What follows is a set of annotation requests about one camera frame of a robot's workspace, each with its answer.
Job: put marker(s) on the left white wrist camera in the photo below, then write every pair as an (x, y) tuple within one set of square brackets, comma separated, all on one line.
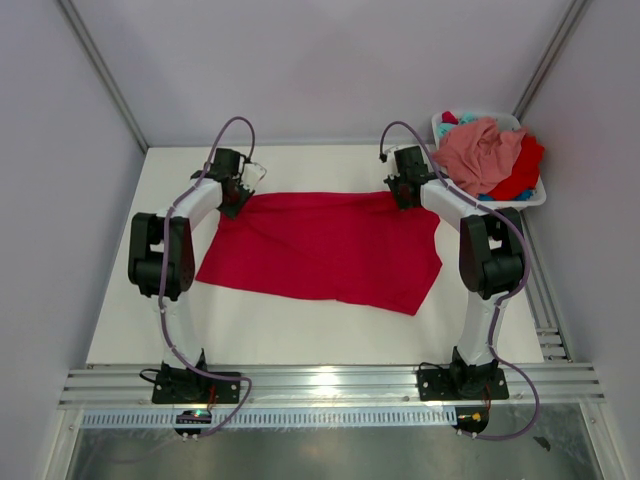
[(252, 174)]

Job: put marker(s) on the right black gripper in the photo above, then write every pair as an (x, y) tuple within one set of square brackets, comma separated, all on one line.
[(401, 203)]

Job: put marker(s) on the left corner aluminium post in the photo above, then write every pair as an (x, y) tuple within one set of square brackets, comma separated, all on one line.
[(90, 49)]

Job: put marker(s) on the right controller board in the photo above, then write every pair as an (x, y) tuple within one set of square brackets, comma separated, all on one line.
[(471, 421)]

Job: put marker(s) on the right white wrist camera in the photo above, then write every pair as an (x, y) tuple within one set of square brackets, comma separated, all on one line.
[(388, 154)]

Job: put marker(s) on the bright red t shirt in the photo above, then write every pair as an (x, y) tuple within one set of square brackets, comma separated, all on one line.
[(522, 172)]

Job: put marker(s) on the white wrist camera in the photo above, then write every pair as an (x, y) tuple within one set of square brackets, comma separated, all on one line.
[(252, 174), (388, 154)]

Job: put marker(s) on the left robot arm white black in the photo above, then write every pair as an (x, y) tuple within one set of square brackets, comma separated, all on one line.
[(162, 265)]

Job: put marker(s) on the aluminium front rail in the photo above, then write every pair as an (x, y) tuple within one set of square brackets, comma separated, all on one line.
[(331, 386)]

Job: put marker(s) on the grey slotted cable duct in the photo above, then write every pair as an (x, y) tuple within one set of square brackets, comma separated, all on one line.
[(293, 417)]

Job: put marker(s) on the crimson red t shirt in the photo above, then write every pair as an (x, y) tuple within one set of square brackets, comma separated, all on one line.
[(355, 248)]

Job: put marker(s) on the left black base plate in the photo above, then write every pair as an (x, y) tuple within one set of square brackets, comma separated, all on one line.
[(184, 386)]

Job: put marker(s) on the right corner aluminium post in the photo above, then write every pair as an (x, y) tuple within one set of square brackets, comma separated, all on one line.
[(560, 38)]

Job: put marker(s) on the white plastic laundry basket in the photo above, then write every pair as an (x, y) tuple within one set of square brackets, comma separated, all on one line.
[(535, 197)]

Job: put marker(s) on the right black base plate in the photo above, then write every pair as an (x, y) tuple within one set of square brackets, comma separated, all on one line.
[(432, 385)]

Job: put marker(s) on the left controller board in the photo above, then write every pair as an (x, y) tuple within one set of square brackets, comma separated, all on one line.
[(193, 422)]

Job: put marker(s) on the corner aluminium post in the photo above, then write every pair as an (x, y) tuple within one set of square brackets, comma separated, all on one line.
[(90, 49), (560, 38)]

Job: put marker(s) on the controller board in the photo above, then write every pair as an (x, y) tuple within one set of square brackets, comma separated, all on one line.
[(471, 421), (193, 422)]

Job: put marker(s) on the salmon pink t shirt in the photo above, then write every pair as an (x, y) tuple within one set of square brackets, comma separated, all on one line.
[(477, 156)]

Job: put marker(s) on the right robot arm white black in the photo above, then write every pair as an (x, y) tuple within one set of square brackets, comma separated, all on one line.
[(492, 265)]

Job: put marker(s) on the aluminium side rail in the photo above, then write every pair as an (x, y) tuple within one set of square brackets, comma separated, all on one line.
[(551, 338)]

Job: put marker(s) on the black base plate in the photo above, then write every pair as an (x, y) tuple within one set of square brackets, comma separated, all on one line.
[(432, 385), (184, 386)]

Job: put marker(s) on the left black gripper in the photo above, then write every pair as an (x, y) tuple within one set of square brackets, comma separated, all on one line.
[(232, 212)]

